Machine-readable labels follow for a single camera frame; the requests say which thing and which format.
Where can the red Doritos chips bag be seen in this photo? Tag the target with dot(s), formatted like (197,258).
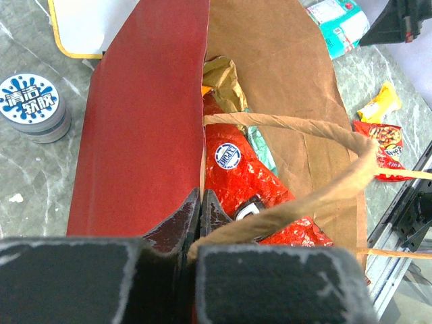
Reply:
(244,186)

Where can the small whiteboard with writing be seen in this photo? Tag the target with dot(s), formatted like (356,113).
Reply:
(85,29)

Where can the aluminium frame rail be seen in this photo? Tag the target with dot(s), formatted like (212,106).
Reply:
(387,262)

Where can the red brown paper bag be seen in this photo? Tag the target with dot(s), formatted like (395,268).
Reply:
(143,138)

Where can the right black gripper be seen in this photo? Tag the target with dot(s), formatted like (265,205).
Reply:
(399,22)

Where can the small red snack bag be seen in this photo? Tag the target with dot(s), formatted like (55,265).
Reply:
(390,141)

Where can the small blue white jar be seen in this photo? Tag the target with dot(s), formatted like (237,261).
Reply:
(32,105)

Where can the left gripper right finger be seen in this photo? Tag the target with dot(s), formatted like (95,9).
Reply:
(213,216)

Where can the yellow snack bar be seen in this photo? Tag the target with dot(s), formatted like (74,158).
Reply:
(378,108)

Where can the teal snack pouch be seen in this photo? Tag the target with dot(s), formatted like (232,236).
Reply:
(342,24)

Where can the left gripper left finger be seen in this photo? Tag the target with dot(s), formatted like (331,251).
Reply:
(174,236)

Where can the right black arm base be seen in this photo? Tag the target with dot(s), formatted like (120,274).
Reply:
(414,218)

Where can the brown gold snack bag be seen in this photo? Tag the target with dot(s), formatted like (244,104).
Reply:
(221,75)

